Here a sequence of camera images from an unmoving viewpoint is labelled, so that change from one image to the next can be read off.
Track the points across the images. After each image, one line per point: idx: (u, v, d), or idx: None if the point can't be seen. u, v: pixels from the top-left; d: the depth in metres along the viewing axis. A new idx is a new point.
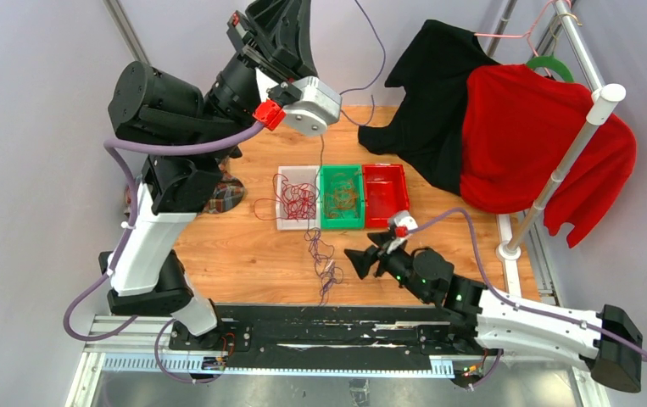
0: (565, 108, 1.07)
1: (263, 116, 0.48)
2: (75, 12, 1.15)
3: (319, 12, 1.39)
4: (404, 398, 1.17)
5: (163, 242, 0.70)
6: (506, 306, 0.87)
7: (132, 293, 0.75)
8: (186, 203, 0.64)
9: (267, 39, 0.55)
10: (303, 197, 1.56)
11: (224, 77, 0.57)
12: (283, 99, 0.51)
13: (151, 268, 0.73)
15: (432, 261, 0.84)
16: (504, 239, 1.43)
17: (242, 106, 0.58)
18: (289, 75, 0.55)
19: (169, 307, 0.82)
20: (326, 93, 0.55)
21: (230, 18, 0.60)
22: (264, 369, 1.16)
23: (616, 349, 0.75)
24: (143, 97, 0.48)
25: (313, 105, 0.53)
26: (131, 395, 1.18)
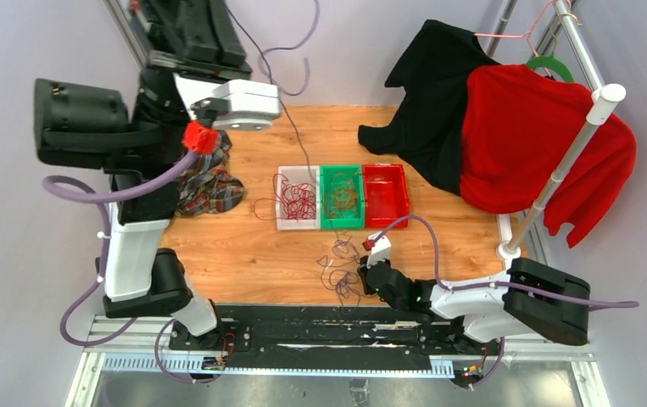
0: (565, 108, 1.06)
1: (194, 146, 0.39)
2: (75, 11, 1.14)
3: (320, 11, 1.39)
4: (404, 398, 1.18)
5: (145, 247, 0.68)
6: (447, 291, 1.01)
7: (125, 298, 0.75)
8: (148, 210, 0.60)
9: (175, 30, 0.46)
10: (303, 197, 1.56)
11: (144, 78, 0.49)
12: (210, 118, 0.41)
13: (140, 271, 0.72)
15: (383, 272, 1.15)
16: (504, 239, 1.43)
17: (175, 108, 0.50)
18: (214, 69, 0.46)
19: (168, 308, 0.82)
20: (259, 89, 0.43)
21: (131, 5, 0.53)
22: (264, 370, 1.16)
23: (523, 298, 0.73)
24: (41, 120, 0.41)
25: (247, 113, 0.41)
26: (131, 395, 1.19)
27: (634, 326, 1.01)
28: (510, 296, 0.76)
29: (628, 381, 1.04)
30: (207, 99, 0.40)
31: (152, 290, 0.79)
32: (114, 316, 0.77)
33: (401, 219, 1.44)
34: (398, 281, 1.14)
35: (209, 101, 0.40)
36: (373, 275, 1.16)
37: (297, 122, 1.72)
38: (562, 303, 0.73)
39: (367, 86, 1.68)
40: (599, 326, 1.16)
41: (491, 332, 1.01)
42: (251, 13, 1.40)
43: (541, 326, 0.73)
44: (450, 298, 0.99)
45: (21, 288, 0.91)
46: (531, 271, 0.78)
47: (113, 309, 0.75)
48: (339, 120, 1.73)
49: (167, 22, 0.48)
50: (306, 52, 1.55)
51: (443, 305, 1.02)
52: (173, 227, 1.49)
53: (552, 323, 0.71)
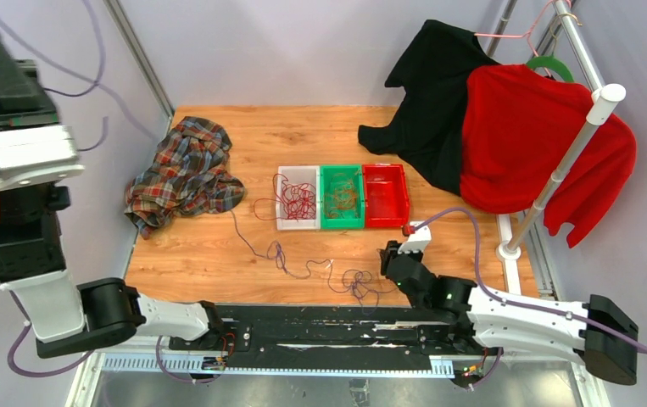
0: (564, 108, 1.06)
1: None
2: (74, 11, 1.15)
3: (319, 11, 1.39)
4: (404, 398, 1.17)
5: (49, 294, 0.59)
6: (494, 302, 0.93)
7: (58, 338, 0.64)
8: (25, 266, 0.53)
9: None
10: (303, 197, 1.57)
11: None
12: None
13: (61, 312, 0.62)
15: (407, 264, 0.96)
16: (504, 239, 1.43)
17: None
18: (1, 119, 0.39)
19: (114, 341, 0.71)
20: (37, 137, 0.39)
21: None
22: (264, 370, 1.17)
23: (601, 340, 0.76)
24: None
25: (19, 168, 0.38)
26: (131, 396, 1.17)
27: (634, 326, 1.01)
28: (589, 335, 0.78)
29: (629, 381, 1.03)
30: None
31: (92, 324, 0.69)
32: (53, 357, 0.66)
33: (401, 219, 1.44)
34: (423, 274, 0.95)
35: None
36: (394, 269, 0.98)
37: (297, 122, 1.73)
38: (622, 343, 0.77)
39: (367, 86, 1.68)
40: None
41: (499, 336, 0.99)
42: (250, 13, 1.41)
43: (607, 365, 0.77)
44: (499, 310, 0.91)
45: None
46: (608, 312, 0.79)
47: (46, 353, 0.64)
48: (339, 120, 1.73)
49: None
50: (306, 52, 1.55)
51: (485, 315, 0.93)
52: (172, 228, 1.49)
53: (618, 366, 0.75)
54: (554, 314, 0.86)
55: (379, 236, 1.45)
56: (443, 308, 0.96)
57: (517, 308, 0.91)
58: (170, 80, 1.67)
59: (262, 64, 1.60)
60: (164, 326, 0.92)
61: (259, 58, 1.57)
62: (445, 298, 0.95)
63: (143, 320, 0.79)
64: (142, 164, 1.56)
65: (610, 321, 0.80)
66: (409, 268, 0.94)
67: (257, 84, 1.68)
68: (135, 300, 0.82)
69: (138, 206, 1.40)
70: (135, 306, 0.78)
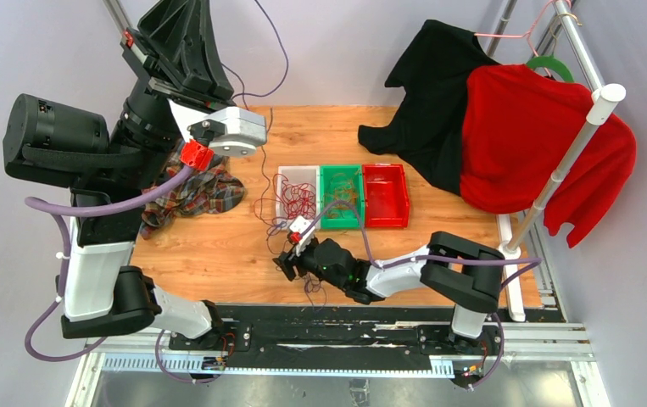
0: (564, 108, 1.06)
1: (192, 161, 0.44)
2: (69, 13, 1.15)
3: (315, 12, 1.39)
4: (404, 398, 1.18)
5: (104, 268, 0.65)
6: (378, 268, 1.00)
7: (84, 319, 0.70)
8: (108, 232, 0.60)
9: (173, 64, 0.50)
10: (303, 197, 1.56)
11: (131, 105, 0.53)
12: (207, 138, 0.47)
13: (102, 291, 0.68)
15: (332, 251, 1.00)
16: (504, 239, 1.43)
17: (158, 133, 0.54)
18: (205, 100, 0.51)
19: (131, 328, 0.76)
20: (248, 115, 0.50)
21: (122, 37, 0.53)
22: (264, 369, 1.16)
23: (438, 269, 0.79)
24: (24, 136, 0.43)
25: (237, 136, 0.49)
26: (131, 395, 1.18)
27: (633, 325, 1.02)
28: (428, 268, 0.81)
29: (629, 381, 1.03)
30: (207, 120, 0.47)
31: (114, 309, 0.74)
32: (75, 337, 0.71)
33: (401, 219, 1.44)
34: (347, 262, 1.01)
35: (207, 121, 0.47)
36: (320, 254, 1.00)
37: (297, 122, 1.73)
38: (477, 271, 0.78)
39: (367, 86, 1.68)
40: (599, 325, 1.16)
41: (476, 323, 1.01)
42: (248, 14, 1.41)
43: (455, 296, 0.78)
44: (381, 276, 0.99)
45: (17, 289, 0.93)
46: (448, 244, 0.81)
47: (70, 331, 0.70)
48: (339, 119, 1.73)
49: (164, 56, 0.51)
50: (304, 53, 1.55)
51: (377, 283, 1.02)
52: (172, 228, 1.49)
53: (463, 288, 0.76)
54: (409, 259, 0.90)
55: (378, 236, 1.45)
56: (359, 290, 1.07)
57: (391, 266, 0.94)
58: None
59: (261, 64, 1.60)
60: (174, 319, 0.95)
61: (259, 58, 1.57)
62: (359, 282, 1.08)
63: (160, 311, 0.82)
64: None
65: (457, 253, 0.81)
66: (334, 253, 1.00)
67: (256, 85, 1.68)
68: (151, 290, 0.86)
69: None
70: (149, 294, 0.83)
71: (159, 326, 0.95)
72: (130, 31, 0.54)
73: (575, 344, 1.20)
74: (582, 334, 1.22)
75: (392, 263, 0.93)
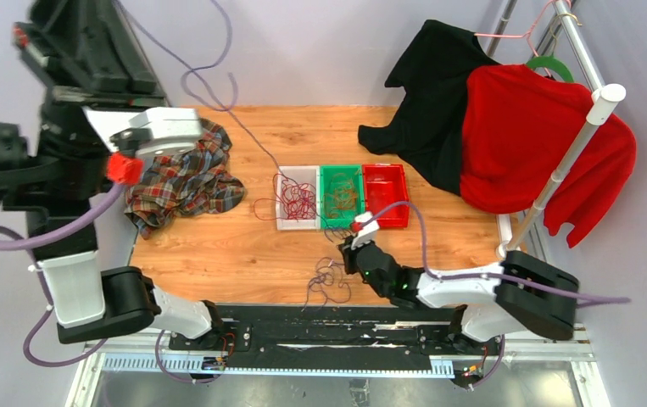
0: (564, 108, 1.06)
1: (120, 178, 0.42)
2: None
3: (315, 12, 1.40)
4: (404, 398, 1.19)
5: (80, 275, 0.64)
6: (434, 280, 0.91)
7: (78, 325, 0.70)
8: (59, 246, 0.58)
9: (77, 62, 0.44)
10: (303, 197, 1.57)
11: (46, 114, 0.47)
12: (132, 148, 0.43)
13: (88, 296, 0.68)
15: (376, 255, 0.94)
16: (504, 239, 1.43)
17: (86, 141, 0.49)
18: (126, 98, 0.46)
19: (130, 329, 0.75)
20: (174, 114, 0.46)
21: (14, 37, 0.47)
22: (263, 370, 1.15)
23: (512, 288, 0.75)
24: None
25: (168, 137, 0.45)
26: (131, 394, 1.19)
27: (634, 325, 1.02)
28: (500, 287, 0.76)
29: (629, 381, 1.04)
30: (127, 130, 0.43)
31: (111, 312, 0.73)
32: (74, 342, 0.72)
33: (401, 219, 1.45)
34: (392, 267, 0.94)
35: (130, 131, 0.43)
36: (363, 259, 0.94)
37: (297, 122, 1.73)
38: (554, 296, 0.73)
39: (367, 86, 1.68)
40: (598, 325, 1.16)
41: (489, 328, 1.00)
42: (249, 13, 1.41)
43: (531, 319, 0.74)
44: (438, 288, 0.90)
45: (17, 287, 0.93)
46: (524, 265, 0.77)
47: (67, 337, 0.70)
48: (339, 119, 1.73)
49: (68, 54, 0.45)
50: (304, 53, 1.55)
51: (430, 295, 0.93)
52: (172, 228, 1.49)
53: (530, 311, 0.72)
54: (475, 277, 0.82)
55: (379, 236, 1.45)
56: (404, 297, 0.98)
57: (452, 281, 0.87)
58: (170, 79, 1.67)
59: (261, 64, 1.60)
60: (174, 319, 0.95)
61: (259, 58, 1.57)
62: (405, 289, 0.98)
63: (158, 311, 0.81)
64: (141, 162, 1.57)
65: (533, 275, 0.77)
66: (377, 258, 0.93)
67: (256, 85, 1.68)
68: (151, 290, 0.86)
69: (138, 206, 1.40)
70: (148, 295, 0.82)
71: (158, 327, 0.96)
72: (21, 29, 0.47)
73: (575, 344, 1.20)
74: (582, 335, 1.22)
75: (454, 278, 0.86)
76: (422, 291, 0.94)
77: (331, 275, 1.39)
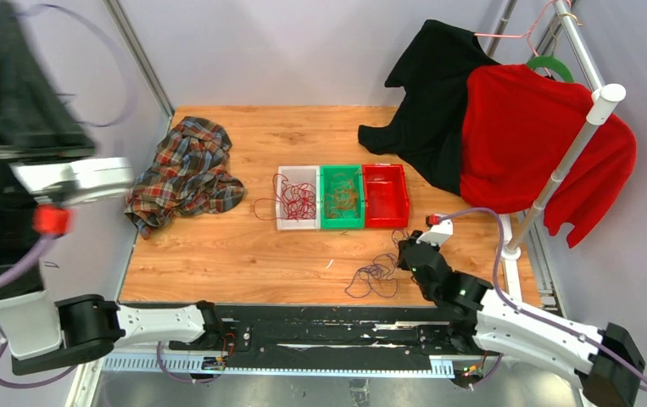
0: (564, 108, 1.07)
1: (52, 227, 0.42)
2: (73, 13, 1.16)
3: (315, 13, 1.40)
4: (404, 398, 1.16)
5: (30, 313, 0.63)
6: (508, 308, 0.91)
7: (32, 357, 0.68)
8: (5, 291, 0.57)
9: (1, 122, 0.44)
10: (303, 197, 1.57)
11: None
12: (62, 198, 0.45)
13: (38, 331, 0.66)
15: (425, 252, 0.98)
16: (503, 239, 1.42)
17: (17, 195, 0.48)
18: (58, 152, 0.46)
19: (89, 357, 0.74)
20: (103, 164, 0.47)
21: None
22: (264, 369, 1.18)
23: (610, 366, 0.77)
24: None
25: (95, 186, 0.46)
26: (131, 396, 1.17)
27: (633, 326, 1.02)
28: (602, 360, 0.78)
29: None
30: (53, 183, 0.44)
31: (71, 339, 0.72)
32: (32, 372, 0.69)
33: (401, 219, 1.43)
34: (439, 266, 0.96)
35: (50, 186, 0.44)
36: (412, 253, 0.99)
37: (298, 122, 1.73)
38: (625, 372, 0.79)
39: (366, 86, 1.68)
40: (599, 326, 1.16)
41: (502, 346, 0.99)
42: (249, 14, 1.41)
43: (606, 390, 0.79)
44: (510, 316, 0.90)
45: None
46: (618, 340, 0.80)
47: (23, 367, 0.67)
48: (339, 120, 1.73)
49: None
50: (305, 53, 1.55)
51: (495, 319, 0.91)
52: (172, 228, 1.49)
53: (621, 393, 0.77)
54: (566, 332, 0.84)
55: (378, 237, 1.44)
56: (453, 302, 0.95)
57: (530, 318, 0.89)
58: (170, 79, 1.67)
59: (261, 64, 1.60)
60: (149, 333, 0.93)
61: (259, 58, 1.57)
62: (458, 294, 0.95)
63: (121, 335, 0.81)
64: (142, 163, 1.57)
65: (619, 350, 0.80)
66: (426, 255, 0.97)
67: (256, 85, 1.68)
68: (114, 313, 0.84)
69: (137, 206, 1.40)
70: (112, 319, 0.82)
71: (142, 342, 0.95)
72: None
73: None
74: None
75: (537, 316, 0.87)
76: (486, 307, 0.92)
77: (382, 269, 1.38)
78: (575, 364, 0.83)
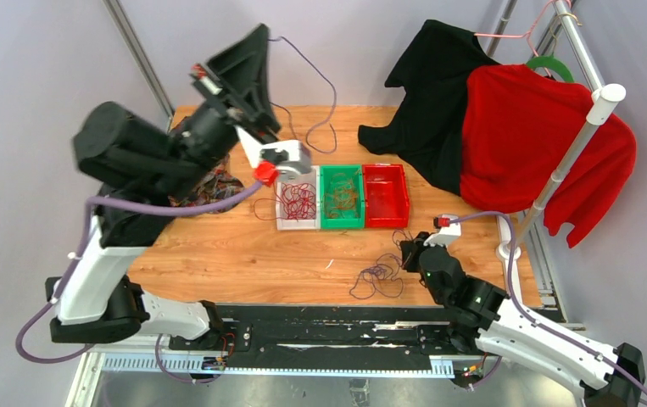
0: (564, 108, 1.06)
1: (264, 180, 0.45)
2: (74, 14, 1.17)
3: (315, 13, 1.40)
4: (404, 398, 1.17)
5: (114, 270, 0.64)
6: (525, 320, 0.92)
7: (74, 325, 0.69)
8: (136, 237, 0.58)
9: (243, 97, 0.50)
10: (302, 197, 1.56)
11: (192, 125, 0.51)
12: (276, 164, 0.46)
13: (100, 296, 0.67)
15: (439, 258, 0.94)
16: (504, 239, 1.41)
17: (211, 153, 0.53)
18: (260, 131, 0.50)
19: (116, 335, 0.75)
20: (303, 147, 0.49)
21: (194, 71, 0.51)
22: (264, 369, 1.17)
23: (625, 386, 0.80)
24: (114, 136, 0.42)
25: (298, 164, 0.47)
26: (131, 397, 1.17)
27: (634, 326, 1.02)
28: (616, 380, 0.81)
29: None
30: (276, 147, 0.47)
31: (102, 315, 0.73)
32: (58, 342, 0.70)
33: (401, 219, 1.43)
34: (455, 273, 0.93)
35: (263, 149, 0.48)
36: (426, 259, 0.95)
37: (298, 122, 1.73)
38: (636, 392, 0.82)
39: (367, 86, 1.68)
40: (599, 326, 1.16)
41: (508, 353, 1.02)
42: (249, 14, 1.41)
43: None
44: (527, 329, 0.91)
45: (19, 287, 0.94)
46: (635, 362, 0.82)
47: (61, 334, 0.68)
48: (339, 120, 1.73)
49: (236, 91, 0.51)
50: (305, 54, 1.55)
51: (511, 331, 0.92)
52: (173, 228, 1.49)
53: None
54: (582, 349, 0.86)
55: (378, 237, 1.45)
56: (465, 308, 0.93)
57: (545, 331, 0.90)
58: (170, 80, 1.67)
59: None
60: (166, 323, 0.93)
61: None
62: (472, 301, 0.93)
63: (147, 318, 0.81)
64: None
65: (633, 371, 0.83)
66: (442, 259, 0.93)
67: None
68: (139, 296, 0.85)
69: None
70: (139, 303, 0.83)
71: (152, 332, 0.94)
72: (200, 66, 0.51)
73: None
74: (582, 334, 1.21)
75: (554, 331, 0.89)
76: (502, 317, 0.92)
77: (386, 270, 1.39)
78: (588, 380, 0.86)
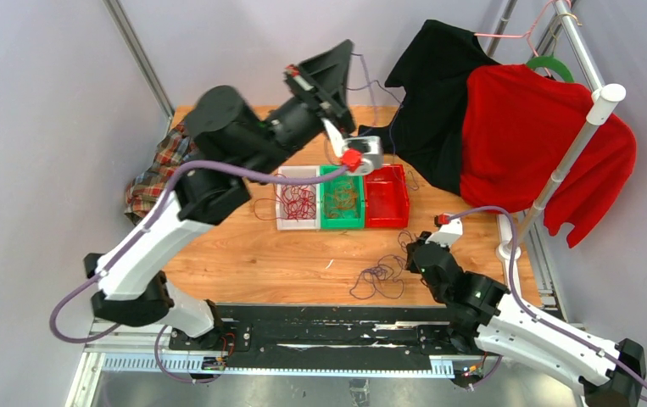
0: (564, 108, 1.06)
1: (352, 163, 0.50)
2: (74, 13, 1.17)
3: (315, 13, 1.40)
4: (404, 398, 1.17)
5: (172, 249, 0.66)
6: (526, 315, 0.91)
7: (117, 300, 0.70)
8: (216, 215, 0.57)
9: (331, 94, 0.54)
10: (303, 197, 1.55)
11: (283, 116, 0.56)
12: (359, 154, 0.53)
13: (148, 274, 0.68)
15: (435, 252, 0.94)
16: (503, 239, 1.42)
17: (295, 144, 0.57)
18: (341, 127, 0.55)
19: (145, 317, 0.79)
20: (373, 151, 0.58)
21: (287, 70, 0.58)
22: (264, 369, 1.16)
23: (627, 381, 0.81)
24: (234, 112, 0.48)
25: (376, 159, 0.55)
26: (131, 396, 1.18)
27: (634, 325, 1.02)
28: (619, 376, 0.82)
29: None
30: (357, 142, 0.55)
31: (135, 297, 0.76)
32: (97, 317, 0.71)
33: (401, 219, 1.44)
34: (450, 266, 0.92)
35: (348, 142, 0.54)
36: (421, 253, 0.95)
37: None
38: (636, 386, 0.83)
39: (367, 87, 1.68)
40: (599, 326, 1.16)
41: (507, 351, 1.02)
42: (249, 14, 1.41)
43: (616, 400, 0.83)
44: (528, 325, 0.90)
45: (19, 287, 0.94)
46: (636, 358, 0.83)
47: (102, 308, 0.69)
48: None
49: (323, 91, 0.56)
50: (305, 54, 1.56)
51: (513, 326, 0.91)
52: None
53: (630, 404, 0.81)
54: (583, 345, 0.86)
55: (378, 237, 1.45)
56: (465, 303, 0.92)
57: (548, 327, 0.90)
58: (170, 80, 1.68)
59: (262, 64, 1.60)
60: (181, 314, 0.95)
61: (259, 58, 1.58)
62: (471, 296, 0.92)
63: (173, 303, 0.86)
64: (142, 163, 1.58)
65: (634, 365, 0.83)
66: (437, 254, 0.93)
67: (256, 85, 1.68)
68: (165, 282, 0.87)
69: (137, 206, 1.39)
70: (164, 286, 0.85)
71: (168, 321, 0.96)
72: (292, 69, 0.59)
73: None
74: None
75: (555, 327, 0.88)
76: (503, 313, 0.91)
77: (387, 270, 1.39)
78: (588, 376, 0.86)
